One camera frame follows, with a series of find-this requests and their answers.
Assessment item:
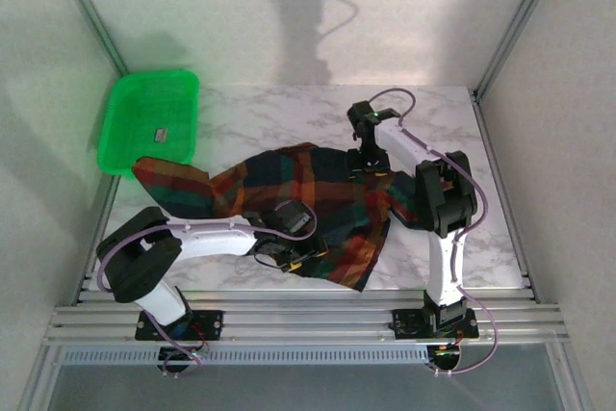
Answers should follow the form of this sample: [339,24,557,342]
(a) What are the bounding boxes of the multicolour plaid long sleeve shirt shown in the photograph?
[131,141,424,293]

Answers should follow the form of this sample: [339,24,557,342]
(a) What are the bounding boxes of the green plastic basket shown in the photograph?
[95,68,201,182]

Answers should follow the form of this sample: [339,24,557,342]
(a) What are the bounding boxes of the thin black camera cable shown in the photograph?
[253,247,290,271]

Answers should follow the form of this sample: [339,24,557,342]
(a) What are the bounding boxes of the aluminium rail frame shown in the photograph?
[45,288,572,348]

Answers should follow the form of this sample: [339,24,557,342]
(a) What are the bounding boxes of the grey slotted cable duct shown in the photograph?
[60,346,432,367]

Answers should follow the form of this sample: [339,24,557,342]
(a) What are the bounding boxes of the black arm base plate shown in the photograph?
[392,307,477,341]
[134,309,225,342]

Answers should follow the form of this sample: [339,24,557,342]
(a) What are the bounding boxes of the aluminium side rail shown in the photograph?
[474,92,536,302]
[71,172,124,306]

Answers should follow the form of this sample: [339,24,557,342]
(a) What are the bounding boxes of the red and black wires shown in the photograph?
[191,323,212,355]

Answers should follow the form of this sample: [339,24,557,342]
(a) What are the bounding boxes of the black cable mount with LED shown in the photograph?
[429,343,464,377]
[157,346,203,379]

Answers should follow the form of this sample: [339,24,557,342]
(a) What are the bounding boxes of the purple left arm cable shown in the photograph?
[95,198,320,378]

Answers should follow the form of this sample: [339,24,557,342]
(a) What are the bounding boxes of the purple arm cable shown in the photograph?
[95,198,320,378]
[368,88,500,376]

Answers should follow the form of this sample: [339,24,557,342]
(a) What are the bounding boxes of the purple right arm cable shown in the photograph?
[368,88,500,376]

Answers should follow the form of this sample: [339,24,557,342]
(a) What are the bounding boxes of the aluminium corner post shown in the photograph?
[50,0,130,76]
[474,0,572,100]

